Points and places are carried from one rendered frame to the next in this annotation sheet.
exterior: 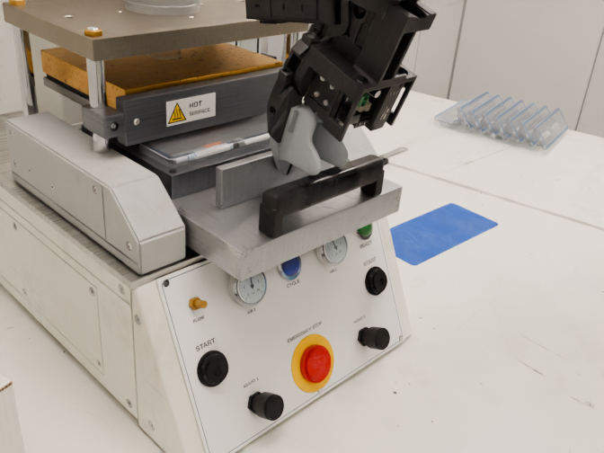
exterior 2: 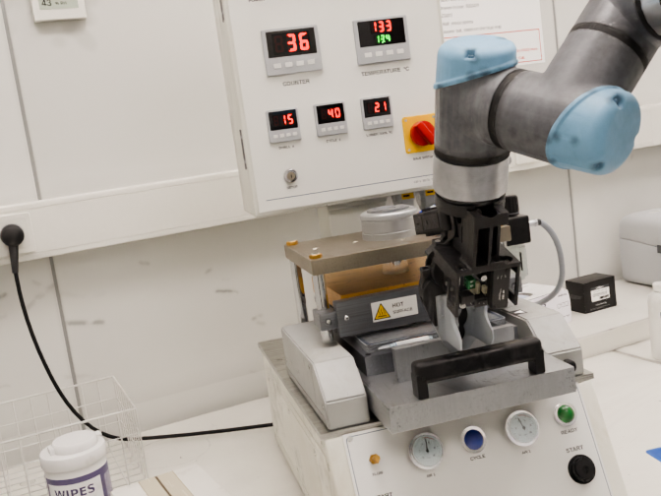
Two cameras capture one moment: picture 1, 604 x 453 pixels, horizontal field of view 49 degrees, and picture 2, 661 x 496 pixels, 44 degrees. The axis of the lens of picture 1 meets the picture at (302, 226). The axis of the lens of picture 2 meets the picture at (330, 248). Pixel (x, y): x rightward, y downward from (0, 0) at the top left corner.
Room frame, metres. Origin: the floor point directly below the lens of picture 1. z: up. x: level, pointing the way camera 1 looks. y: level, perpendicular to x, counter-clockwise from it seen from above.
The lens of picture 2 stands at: (-0.22, -0.38, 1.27)
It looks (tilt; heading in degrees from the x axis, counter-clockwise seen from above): 9 degrees down; 34
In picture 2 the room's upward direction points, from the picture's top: 8 degrees counter-clockwise
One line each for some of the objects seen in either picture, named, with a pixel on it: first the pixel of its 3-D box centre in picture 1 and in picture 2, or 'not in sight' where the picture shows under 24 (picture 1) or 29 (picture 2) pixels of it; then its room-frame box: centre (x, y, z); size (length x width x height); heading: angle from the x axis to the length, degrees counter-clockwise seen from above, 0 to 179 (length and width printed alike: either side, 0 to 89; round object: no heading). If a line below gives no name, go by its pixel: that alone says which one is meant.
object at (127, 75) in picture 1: (170, 48); (400, 265); (0.74, 0.16, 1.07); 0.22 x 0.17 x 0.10; 137
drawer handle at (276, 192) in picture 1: (325, 191); (478, 366); (0.56, -0.02, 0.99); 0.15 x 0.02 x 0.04; 137
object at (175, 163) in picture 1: (227, 142); (431, 335); (0.66, 0.09, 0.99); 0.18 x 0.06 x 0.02; 137
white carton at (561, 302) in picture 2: not in sight; (510, 313); (1.34, 0.25, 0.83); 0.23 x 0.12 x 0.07; 155
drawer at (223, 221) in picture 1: (230, 163); (434, 352); (0.66, 0.08, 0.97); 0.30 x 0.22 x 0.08; 47
